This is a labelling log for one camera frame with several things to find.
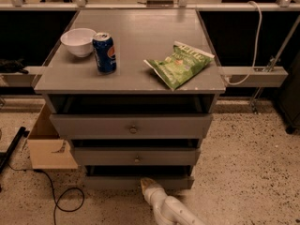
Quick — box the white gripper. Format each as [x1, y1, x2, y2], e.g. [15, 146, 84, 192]
[141, 177, 168, 206]

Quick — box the grey bottom drawer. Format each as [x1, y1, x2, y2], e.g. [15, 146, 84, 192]
[83, 165, 194, 189]

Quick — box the grey drawer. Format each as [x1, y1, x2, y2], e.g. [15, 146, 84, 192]
[51, 95, 212, 139]
[72, 139, 201, 166]
[83, 165, 194, 189]

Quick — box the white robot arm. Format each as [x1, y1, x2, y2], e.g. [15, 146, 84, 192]
[141, 177, 206, 225]

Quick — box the grey middle drawer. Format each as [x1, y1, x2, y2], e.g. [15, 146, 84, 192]
[72, 139, 201, 166]

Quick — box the grey drawer cabinet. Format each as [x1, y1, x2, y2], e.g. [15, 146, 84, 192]
[33, 8, 227, 177]

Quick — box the grey top drawer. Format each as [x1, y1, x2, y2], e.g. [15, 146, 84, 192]
[51, 95, 212, 139]

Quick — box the cardboard box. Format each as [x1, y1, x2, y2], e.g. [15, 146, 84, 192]
[27, 105, 78, 170]

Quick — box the green chip bag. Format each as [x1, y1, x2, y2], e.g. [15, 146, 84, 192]
[144, 41, 215, 91]

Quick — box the blue Pepsi can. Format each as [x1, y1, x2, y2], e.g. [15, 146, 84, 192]
[92, 32, 116, 74]

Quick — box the black stand leg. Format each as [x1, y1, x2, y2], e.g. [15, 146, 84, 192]
[0, 126, 30, 193]

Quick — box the white bowl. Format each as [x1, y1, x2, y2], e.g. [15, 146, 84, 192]
[60, 28, 96, 57]

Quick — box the dark rolling cabinet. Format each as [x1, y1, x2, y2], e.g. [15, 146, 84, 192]
[277, 52, 300, 134]

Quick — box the black floor cable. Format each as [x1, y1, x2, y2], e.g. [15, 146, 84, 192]
[6, 162, 85, 225]

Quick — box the white cable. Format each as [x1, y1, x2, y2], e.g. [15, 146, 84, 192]
[223, 0, 263, 86]

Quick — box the black object on rail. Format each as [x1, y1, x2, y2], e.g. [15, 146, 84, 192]
[0, 59, 29, 74]

